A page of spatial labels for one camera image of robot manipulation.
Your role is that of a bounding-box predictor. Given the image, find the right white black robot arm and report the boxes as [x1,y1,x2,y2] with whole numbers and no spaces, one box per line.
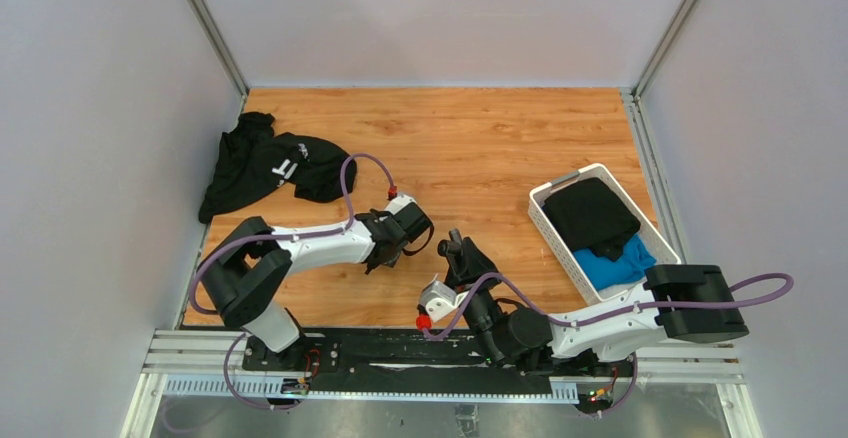
[416,238,749,375]

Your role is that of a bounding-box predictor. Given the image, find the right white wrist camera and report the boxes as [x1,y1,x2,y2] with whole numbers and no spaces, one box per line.
[418,276,468,323]

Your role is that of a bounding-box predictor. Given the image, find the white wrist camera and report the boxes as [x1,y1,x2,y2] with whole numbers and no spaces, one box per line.
[418,276,468,323]
[384,193,416,214]

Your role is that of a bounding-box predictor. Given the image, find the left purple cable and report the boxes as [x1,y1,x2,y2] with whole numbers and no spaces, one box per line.
[188,152,399,317]

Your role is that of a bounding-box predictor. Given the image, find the blue cloth in basket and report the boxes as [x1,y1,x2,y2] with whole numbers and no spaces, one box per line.
[573,235,657,291]

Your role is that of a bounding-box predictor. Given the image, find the black cloth in basket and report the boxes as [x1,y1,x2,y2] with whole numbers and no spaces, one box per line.
[542,178,641,260]

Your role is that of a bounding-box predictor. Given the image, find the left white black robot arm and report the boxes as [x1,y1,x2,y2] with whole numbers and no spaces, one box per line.
[196,196,435,371]

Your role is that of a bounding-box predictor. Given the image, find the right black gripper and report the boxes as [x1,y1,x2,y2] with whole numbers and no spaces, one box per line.
[442,237,504,366]

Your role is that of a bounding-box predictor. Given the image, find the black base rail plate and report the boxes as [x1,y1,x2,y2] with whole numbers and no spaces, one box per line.
[148,326,641,404]

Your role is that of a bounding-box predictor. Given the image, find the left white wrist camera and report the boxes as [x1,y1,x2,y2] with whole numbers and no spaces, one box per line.
[384,193,416,214]

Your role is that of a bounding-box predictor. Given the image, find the black cloth with white print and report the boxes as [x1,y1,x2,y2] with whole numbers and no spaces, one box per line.
[197,112,358,224]

